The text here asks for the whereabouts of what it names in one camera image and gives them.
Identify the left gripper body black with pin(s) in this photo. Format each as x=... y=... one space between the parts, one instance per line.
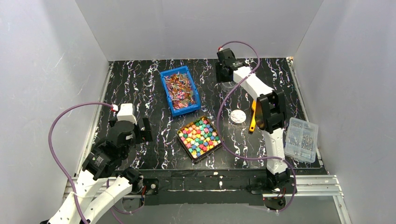
x=143 y=129

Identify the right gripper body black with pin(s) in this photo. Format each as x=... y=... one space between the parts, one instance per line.
x=222 y=70

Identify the clear round plastic jar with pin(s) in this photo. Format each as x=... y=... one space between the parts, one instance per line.
x=227 y=86

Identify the blue plastic candy bin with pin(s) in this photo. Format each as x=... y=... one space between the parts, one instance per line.
x=181 y=93

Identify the square tin of star candies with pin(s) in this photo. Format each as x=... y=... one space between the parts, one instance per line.
x=199 y=138

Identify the orange plastic scoop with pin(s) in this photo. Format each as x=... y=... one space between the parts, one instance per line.
x=252 y=125

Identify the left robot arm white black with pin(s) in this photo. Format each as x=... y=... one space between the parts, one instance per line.
x=84 y=205

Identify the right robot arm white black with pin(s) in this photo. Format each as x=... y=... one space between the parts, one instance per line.
x=270 y=113

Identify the white round jar lid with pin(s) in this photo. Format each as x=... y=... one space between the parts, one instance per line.
x=238 y=117

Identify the clear plastic compartment box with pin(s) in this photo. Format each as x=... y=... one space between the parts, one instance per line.
x=301 y=140

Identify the aluminium frame rail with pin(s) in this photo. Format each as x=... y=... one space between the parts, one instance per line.
x=238 y=186

